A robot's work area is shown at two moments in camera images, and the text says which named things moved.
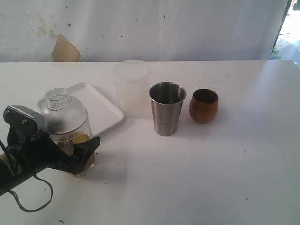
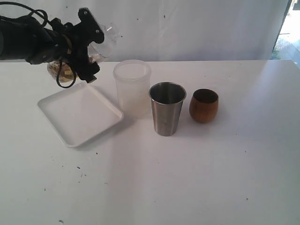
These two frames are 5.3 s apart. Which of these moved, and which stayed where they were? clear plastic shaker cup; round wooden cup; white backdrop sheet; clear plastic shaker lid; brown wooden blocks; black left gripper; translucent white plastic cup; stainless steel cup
Moved: clear plastic shaker lid; clear plastic shaker cup; black left gripper; brown wooden blocks
Stayed: white backdrop sheet; stainless steel cup; round wooden cup; translucent white plastic cup
